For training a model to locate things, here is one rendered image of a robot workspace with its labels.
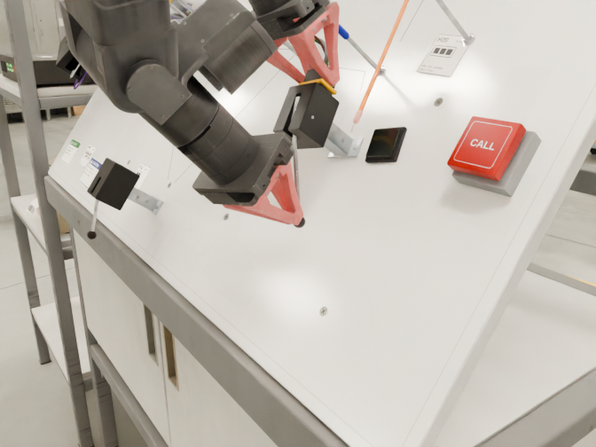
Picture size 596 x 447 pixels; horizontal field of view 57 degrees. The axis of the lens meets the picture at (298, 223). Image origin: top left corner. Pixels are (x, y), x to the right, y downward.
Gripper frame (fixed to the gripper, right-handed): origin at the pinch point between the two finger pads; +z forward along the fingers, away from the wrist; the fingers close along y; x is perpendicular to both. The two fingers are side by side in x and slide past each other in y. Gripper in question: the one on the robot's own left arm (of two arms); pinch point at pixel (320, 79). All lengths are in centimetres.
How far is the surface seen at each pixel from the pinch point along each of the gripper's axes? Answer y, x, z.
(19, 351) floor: 187, 31, 73
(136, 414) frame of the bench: 68, 30, 55
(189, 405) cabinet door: 33, 27, 39
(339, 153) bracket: 0.2, 2.6, 8.2
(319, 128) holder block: -2.0, 5.2, 2.9
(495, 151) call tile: -20.5, 5.9, 6.5
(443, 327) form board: -18.0, 17.9, 15.6
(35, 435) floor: 135, 48, 76
